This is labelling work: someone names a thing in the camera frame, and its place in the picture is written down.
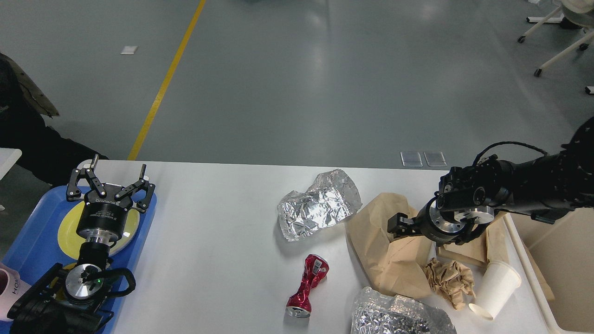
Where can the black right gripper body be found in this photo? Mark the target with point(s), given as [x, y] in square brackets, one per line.
[452, 227]

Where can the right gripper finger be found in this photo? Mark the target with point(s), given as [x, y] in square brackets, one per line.
[401, 226]

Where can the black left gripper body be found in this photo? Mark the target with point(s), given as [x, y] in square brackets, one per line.
[106, 217]

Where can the yellow plastic plate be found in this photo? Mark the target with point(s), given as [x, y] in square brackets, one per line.
[70, 222]

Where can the large brown paper bag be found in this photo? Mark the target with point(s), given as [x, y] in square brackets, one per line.
[393, 266]

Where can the foil sheet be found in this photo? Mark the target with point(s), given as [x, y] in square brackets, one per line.
[376, 313]
[331, 198]

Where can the teal HOME mug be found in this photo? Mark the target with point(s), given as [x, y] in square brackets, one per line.
[57, 285]

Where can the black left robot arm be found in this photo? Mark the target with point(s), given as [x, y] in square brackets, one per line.
[74, 299]

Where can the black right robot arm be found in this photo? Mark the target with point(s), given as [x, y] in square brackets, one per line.
[469, 198]

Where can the pink plate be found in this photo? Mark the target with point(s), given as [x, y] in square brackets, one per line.
[70, 243]

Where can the brown paper bag right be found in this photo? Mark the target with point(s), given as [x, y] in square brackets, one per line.
[491, 246]

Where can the crumpled brown paper ball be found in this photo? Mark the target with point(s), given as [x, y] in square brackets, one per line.
[451, 280]

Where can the person in black clothes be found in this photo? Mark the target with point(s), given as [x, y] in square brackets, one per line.
[45, 153]

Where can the beige plastic bin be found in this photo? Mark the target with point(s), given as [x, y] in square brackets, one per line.
[564, 255]

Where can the pink HOME mug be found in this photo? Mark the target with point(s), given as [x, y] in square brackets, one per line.
[12, 287]

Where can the crushed red can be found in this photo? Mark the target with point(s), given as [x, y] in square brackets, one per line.
[316, 269]

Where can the white chair base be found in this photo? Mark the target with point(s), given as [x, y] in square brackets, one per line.
[571, 21]

